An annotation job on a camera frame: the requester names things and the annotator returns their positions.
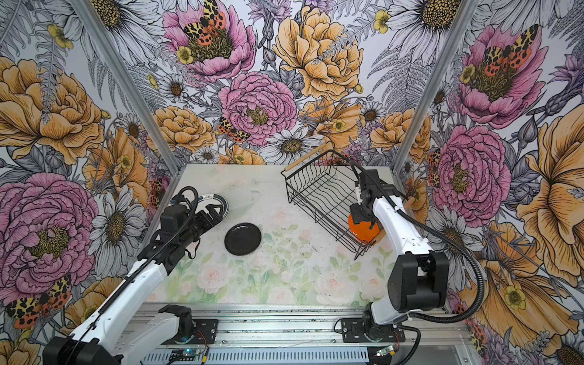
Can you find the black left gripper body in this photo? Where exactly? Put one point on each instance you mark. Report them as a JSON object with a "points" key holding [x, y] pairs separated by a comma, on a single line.
{"points": [[202, 223]]}

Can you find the black wire dish rack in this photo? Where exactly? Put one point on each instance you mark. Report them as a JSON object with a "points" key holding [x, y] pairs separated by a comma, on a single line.
{"points": [[325, 190]]}

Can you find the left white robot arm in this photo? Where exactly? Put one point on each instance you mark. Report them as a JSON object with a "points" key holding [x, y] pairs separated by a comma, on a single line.
{"points": [[99, 339]]}

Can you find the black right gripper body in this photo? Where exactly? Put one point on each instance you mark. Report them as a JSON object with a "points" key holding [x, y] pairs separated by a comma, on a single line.
{"points": [[363, 213]]}

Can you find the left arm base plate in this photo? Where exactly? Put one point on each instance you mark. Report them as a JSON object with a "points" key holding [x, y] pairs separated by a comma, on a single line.
{"points": [[204, 332]]}

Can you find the orange plate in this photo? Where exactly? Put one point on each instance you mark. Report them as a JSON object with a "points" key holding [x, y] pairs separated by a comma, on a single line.
{"points": [[363, 231]]}

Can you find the green circuit board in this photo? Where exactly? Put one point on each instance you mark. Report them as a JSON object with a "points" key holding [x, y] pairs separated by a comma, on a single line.
{"points": [[386, 351], [187, 354]]}

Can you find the far wooden rack handle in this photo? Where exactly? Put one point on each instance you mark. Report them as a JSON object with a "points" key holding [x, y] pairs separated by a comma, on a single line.
{"points": [[310, 158]]}

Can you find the left green circuit board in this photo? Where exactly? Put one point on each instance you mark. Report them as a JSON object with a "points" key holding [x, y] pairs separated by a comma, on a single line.
{"points": [[187, 354]]}

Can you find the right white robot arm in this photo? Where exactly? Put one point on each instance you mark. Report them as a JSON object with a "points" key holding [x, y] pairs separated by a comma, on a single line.
{"points": [[418, 281]]}

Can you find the rearmost green red rimmed plate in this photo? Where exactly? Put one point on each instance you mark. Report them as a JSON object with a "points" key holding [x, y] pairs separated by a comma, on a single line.
{"points": [[217, 201]]}

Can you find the aluminium mounting rail frame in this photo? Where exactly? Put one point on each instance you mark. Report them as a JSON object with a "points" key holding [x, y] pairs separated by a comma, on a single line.
{"points": [[286, 326]]}

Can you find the right green circuit board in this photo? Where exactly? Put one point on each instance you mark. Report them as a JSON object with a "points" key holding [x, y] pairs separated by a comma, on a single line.
{"points": [[386, 351]]}

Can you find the white vented cable duct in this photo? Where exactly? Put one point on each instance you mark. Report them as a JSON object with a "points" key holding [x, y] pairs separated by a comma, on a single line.
{"points": [[290, 355]]}

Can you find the black plate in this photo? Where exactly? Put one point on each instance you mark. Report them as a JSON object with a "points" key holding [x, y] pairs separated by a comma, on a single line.
{"points": [[243, 239]]}

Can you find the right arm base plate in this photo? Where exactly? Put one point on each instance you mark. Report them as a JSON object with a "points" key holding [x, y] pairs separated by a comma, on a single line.
{"points": [[357, 330]]}

